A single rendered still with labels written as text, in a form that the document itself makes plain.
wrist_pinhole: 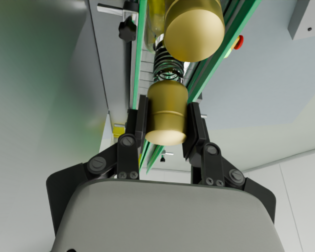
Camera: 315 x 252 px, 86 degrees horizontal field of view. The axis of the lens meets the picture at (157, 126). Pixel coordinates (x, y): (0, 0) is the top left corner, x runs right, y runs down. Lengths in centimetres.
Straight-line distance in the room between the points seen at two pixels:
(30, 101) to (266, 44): 66
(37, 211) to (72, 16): 27
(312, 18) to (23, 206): 69
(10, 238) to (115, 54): 42
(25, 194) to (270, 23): 68
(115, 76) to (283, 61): 59
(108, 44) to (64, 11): 25
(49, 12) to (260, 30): 57
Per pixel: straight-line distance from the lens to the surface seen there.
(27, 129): 19
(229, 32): 38
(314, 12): 62
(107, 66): 55
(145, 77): 55
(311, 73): 90
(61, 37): 24
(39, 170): 30
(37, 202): 32
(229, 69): 74
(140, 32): 35
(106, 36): 48
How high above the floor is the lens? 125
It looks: 26 degrees down
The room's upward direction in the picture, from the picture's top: 177 degrees counter-clockwise
